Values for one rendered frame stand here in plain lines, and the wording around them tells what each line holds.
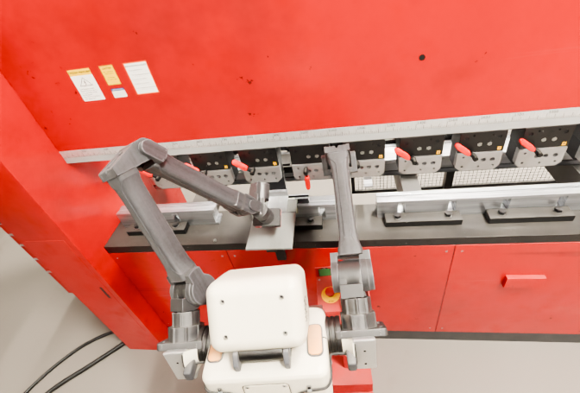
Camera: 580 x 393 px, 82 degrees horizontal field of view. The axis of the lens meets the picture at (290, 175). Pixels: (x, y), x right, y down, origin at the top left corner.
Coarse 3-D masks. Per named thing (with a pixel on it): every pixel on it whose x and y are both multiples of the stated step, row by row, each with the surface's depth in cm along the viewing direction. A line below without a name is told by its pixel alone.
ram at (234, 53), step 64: (0, 0) 100; (64, 0) 98; (128, 0) 96; (192, 0) 95; (256, 0) 93; (320, 0) 92; (384, 0) 90; (448, 0) 89; (512, 0) 87; (576, 0) 86; (0, 64) 113; (64, 64) 111; (192, 64) 107; (256, 64) 105; (320, 64) 103; (384, 64) 101; (448, 64) 99; (512, 64) 98; (576, 64) 96; (64, 128) 128; (128, 128) 125; (192, 128) 123; (256, 128) 120; (320, 128) 118; (448, 128) 113; (512, 128) 111
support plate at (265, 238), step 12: (288, 204) 142; (288, 216) 137; (252, 228) 135; (264, 228) 134; (276, 228) 133; (288, 228) 132; (252, 240) 130; (264, 240) 129; (276, 240) 128; (288, 240) 127
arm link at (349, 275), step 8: (344, 264) 83; (352, 264) 82; (344, 272) 81; (352, 272) 81; (360, 272) 81; (344, 280) 81; (352, 280) 80; (360, 280) 80; (344, 288) 79; (352, 288) 79; (360, 288) 79; (344, 296) 79; (352, 296) 79; (360, 296) 78
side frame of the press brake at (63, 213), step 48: (0, 96) 115; (0, 144) 114; (48, 144) 132; (0, 192) 124; (48, 192) 131; (96, 192) 155; (48, 240) 141; (96, 240) 154; (96, 288) 163; (144, 336) 194
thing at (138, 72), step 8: (128, 64) 109; (136, 64) 109; (144, 64) 108; (128, 72) 111; (136, 72) 110; (144, 72) 110; (136, 80) 112; (144, 80) 112; (152, 80) 112; (136, 88) 114; (144, 88) 114; (152, 88) 114
